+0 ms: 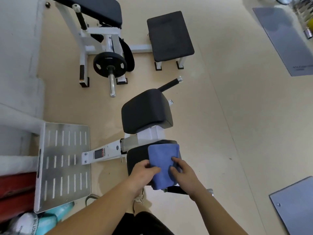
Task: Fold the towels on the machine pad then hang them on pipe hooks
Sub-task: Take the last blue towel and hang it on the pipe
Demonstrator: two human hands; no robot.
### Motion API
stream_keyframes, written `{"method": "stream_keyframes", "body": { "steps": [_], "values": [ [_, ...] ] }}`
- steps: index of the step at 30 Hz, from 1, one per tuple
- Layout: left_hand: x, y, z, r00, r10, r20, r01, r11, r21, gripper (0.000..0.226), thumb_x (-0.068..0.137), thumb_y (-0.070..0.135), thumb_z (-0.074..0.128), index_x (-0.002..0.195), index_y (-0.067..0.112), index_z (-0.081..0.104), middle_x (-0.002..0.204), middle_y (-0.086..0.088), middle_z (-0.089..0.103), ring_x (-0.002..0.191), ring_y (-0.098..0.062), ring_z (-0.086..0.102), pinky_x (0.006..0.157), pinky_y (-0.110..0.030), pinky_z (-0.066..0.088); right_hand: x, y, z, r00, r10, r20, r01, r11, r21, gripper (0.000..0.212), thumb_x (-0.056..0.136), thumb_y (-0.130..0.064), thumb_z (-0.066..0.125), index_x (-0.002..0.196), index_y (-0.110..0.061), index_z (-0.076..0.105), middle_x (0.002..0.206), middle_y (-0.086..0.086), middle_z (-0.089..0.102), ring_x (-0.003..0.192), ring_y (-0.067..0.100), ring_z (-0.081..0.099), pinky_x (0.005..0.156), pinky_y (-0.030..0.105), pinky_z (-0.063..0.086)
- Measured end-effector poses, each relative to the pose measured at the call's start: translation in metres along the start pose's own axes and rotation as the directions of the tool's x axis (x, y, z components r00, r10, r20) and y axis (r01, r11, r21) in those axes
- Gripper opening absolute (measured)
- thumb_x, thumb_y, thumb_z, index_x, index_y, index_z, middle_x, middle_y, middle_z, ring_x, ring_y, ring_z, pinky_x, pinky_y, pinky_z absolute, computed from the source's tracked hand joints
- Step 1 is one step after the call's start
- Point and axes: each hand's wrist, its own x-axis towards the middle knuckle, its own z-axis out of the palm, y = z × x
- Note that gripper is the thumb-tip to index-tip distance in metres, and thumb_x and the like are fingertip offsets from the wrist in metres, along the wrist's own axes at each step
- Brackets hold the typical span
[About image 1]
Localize person's right hand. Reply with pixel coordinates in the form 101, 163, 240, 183
170, 157, 204, 201

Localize person's left hand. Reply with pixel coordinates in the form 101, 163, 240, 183
127, 159, 162, 193

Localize person's right forearm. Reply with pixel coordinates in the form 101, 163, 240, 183
189, 191, 249, 235

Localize person's left forearm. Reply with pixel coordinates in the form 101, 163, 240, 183
46, 182, 143, 235

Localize person's black shorts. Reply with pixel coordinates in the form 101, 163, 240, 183
112, 211, 174, 235

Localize silver slotted foot plate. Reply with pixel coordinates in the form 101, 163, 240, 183
34, 122, 91, 214

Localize teal dumbbell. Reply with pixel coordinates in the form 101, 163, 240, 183
34, 214, 59, 235
45, 202, 75, 219

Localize chrome plate sleeve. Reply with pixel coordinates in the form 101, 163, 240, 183
108, 67, 117, 98

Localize grey metal sheet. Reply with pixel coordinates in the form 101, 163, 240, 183
269, 176, 313, 235

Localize black weight plate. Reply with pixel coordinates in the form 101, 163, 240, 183
93, 52, 128, 79

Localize black bench seat cushion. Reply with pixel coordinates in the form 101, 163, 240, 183
146, 11, 195, 63

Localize grey floor mat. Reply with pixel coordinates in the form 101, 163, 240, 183
252, 7, 313, 77

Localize black seat pad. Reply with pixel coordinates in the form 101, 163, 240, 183
46, 0, 123, 29

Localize brown woven basket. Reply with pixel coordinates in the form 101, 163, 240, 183
289, 0, 313, 40

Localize black handle bar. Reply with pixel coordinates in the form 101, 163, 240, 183
163, 186, 215, 197
157, 76, 184, 93

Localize white exercise machine frame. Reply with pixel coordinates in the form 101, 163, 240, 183
81, 99, 175, 165

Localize black strap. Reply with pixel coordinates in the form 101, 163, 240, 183
119, 38, 135, 73

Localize white weight machine frame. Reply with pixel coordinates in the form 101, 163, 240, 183
55, 2, 187, 88

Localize black handle grip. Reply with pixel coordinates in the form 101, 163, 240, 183
72, 4, 88, 31

